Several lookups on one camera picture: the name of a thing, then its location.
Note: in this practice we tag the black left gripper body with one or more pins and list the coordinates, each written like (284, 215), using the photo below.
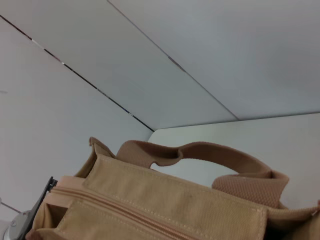
(45, 195)

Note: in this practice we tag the khaki canvas food bag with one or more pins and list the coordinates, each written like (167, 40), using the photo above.
(175, 200)

